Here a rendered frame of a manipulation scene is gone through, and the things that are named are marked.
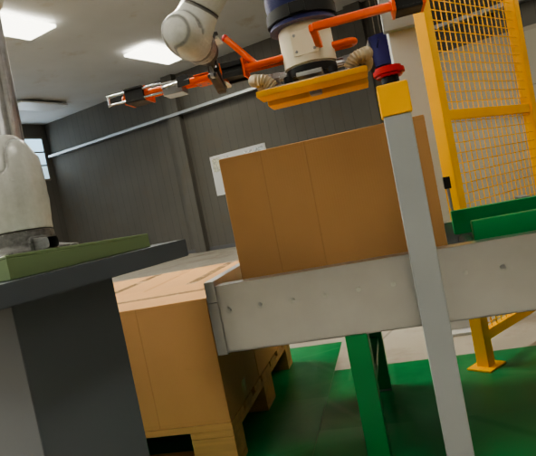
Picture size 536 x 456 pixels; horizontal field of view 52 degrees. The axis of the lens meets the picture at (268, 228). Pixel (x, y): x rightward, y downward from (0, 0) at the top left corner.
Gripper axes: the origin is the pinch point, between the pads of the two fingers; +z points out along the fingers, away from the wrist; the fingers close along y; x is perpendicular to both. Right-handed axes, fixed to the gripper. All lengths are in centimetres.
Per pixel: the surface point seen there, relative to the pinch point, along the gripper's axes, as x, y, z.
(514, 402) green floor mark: 70, 125, 16
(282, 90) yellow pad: 17.6, 12.9, -3.2
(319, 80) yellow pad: 28.8, 12.4, -3.2
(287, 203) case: 13.4, 46.3, -10.9
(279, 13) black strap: 20.6, -11.2, 1.5
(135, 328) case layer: -43, 76, -8
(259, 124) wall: -163, -115, 933
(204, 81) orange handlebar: -9.0, 1.7, 8.2
